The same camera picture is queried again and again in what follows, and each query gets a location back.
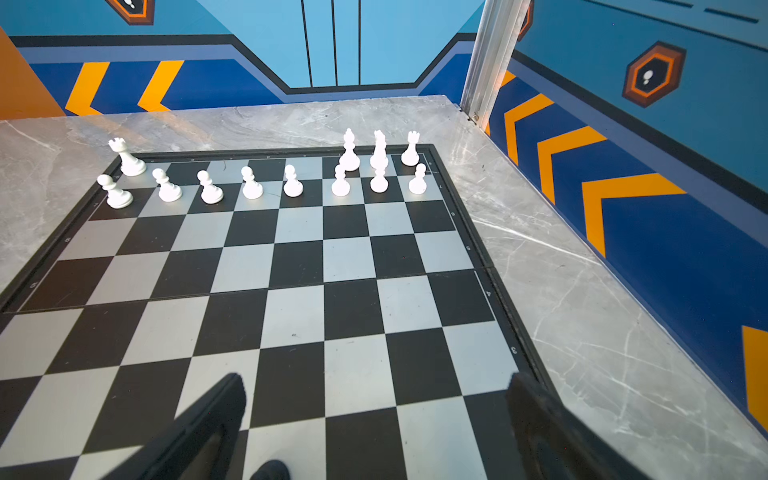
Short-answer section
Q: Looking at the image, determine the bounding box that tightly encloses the white pawn three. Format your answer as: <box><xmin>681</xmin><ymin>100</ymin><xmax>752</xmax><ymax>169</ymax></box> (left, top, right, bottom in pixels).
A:
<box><xmin>197</xmin><ymin>170</ymin><xmax>224</xmax><ymax>205</ymax></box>

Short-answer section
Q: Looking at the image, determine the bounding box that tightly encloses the white pawn four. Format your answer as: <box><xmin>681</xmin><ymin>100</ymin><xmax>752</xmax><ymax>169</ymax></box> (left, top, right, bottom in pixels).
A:
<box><xmin>241</xmin><ymin>166</ymin><xmax>264</xmax><ymax>200</ymax></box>

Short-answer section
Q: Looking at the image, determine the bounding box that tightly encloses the white pawn one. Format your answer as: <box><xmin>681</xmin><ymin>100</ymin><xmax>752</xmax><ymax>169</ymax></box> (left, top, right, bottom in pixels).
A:
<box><xmin>97</xmin><ymin>174</ymin><xmax>133</xmax><ymax>209</ymax></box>

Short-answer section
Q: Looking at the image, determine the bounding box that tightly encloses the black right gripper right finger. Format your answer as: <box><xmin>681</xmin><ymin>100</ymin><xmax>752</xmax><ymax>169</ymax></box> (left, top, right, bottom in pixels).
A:
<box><xmin>506</xmin><ymin>372</ymin><xmax>647</xmax><ymax>480</ymax></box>

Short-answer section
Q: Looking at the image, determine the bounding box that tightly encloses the aluminium corner post right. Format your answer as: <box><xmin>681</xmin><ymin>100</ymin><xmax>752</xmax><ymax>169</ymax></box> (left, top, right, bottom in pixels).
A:
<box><xmin>460</xmin><ymin>0</ymin><xmax>530</xmax><ymax>130</ymax></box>

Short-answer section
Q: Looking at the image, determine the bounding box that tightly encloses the white rook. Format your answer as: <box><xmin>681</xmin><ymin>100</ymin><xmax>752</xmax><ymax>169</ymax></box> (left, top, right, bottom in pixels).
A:
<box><xmin>401</xmin><ymin>131</ymin><xmax>420</xmax><ymax>167</ymax></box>
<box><xmin>108</xmin><ymin>137</ymin><xmax>146</xmax><ymax>177</ymax></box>

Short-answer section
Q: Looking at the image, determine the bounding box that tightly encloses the white pawn two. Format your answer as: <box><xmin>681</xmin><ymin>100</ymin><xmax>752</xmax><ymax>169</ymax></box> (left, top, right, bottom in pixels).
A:
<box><xmin>152</xmin><ymin>168</ymin><xmax>182</xmax><ymax>203</ymax></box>

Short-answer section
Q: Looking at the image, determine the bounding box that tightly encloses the white pawn five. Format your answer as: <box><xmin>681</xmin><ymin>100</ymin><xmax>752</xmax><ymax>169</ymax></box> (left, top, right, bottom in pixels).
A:
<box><xmin>283</xmin><ymin>164</ymin><xmax>304</xmax><ymax>198</ymax></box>

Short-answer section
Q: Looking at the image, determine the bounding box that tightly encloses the white pawn six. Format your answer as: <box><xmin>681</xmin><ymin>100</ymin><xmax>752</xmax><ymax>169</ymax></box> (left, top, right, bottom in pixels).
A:
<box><xmin>331</xmin><ymin>164</ymin><xmax>351</xmax><ymax>197</ymax></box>

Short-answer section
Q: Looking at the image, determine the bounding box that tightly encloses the white pawn seven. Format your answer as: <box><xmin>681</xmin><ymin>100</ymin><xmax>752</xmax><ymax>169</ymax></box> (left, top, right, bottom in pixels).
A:
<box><xmin>370</xmin><ymin>167</ymin><xmax>389</xmax><ymax>194</ymax></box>

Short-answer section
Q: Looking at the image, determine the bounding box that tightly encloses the black and silver chessboard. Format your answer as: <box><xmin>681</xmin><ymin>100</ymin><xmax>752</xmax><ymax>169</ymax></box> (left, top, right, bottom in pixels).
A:
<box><xmin>1</xmin><ymin>145</ymin><xmax>533</xmax><ymax>479</ymax></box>

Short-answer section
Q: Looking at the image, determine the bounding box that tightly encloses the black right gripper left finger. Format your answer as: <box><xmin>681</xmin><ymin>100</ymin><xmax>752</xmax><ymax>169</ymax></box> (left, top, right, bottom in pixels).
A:
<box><xmin>106</xmin><ymin>373</ymin><xmax>246</xmax><ymax>479</ymax></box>

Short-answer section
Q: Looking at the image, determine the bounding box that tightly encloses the white rook far right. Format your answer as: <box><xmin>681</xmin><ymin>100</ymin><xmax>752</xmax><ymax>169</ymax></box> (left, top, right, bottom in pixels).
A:
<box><xmin>401</xmin><ymin>131</ymin><xmax>420</xmax><ymax>167</ymax></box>

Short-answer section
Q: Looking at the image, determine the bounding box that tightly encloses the white bishop on board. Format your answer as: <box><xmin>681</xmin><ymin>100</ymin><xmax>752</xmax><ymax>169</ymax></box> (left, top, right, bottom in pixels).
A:
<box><xmin>339</xmin><ymin>128</ymin><xmax>360</xmax><ymax>172</ymax></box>

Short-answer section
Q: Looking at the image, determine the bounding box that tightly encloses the white pawn eight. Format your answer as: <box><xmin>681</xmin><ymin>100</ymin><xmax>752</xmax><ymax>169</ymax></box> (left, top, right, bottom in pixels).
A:
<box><xmin>408</xmin><ymin>163</ymin><xmax>427</xmax><ymax>195</ymax></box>

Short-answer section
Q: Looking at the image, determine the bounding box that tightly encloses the white rook far left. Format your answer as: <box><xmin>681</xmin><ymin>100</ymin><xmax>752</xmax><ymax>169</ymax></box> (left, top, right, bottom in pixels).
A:
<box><xmin>108</xmin><ymin>137</ymin><xmax>146</xmax><ymax>177</ymax></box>

